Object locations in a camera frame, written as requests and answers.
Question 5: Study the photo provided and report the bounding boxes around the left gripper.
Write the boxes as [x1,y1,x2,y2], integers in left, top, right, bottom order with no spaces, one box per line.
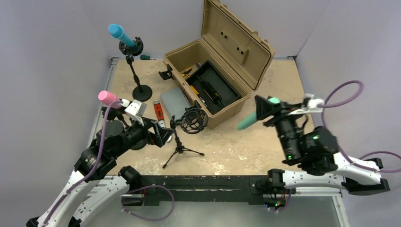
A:
[112,114,174,157]

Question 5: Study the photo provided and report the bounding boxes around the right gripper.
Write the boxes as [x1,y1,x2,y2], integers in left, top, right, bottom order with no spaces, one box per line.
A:
[253,95,302,163]

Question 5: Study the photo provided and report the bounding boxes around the mint green microphone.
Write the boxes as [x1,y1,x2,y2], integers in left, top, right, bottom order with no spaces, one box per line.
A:
[237,97,280,130]

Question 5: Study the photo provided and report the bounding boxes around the black tripod shock mount stand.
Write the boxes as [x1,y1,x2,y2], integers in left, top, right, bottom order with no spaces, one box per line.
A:
[162,106,209,169]

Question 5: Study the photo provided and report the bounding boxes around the tall black mic stand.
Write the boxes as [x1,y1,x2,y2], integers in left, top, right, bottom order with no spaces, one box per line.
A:
[118,37,153,103]

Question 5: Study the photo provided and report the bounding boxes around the pink microphone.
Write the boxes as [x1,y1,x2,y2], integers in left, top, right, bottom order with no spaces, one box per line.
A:
[98,90,122,109]

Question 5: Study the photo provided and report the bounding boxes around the blue microphone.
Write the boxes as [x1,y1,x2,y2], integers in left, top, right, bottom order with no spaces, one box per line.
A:
[108,24,136,47]

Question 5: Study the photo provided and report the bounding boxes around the black round base mic stand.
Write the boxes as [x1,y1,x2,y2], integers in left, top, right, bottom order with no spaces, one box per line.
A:
[107,108,146,150]

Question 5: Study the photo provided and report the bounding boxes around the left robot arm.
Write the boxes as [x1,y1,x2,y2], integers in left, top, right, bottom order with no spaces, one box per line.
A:
[26,119,173,227]

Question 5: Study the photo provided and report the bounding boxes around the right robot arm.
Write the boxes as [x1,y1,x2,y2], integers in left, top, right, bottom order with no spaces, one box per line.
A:
[255,95,390,196]

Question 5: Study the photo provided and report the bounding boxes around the red adjustable wrench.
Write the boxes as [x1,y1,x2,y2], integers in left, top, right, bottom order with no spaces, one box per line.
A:
[153,100,166,127]

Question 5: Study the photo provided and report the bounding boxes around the grey flat case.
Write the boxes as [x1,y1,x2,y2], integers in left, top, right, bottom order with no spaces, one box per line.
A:
[160,87,191,119]

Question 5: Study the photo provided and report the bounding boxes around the black toolbox tray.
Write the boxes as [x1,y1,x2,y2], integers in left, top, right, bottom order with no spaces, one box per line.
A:
[186,61,241,114]

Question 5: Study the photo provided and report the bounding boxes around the tan plastic toolbox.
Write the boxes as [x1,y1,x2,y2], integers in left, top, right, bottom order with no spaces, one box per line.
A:
[163,0,275,129]

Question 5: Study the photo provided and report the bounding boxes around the yellow black pliers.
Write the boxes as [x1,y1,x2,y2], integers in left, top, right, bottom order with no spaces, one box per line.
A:
[181,67,192,77]

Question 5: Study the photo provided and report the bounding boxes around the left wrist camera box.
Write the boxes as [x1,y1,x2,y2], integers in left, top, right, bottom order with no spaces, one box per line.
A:
[125,99,147,124]

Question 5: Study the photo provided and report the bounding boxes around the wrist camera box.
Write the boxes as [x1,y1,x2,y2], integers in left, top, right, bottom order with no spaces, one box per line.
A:
[125,99,147,124]
[289,94,325,115]

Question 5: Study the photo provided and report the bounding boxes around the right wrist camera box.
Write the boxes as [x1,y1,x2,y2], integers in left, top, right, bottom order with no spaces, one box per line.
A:
[289,94,325,115]

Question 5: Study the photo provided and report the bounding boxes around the yellow handled tool in tray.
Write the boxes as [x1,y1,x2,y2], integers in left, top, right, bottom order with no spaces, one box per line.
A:
[190,86,205,103]

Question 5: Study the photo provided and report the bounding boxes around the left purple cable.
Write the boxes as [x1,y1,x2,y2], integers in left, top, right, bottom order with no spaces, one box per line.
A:
[41,99,129,226]

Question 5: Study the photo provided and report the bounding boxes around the black front mounting rail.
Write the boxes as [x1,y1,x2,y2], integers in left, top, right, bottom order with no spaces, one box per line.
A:
[128,175,291,206]

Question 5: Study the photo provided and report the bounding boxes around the green handled screwdriver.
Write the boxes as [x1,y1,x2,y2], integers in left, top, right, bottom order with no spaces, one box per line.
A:
[140,54,155,61]

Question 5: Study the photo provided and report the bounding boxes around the purple cable loop front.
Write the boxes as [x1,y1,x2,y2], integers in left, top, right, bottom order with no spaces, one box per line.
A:
[121,184,175,222]

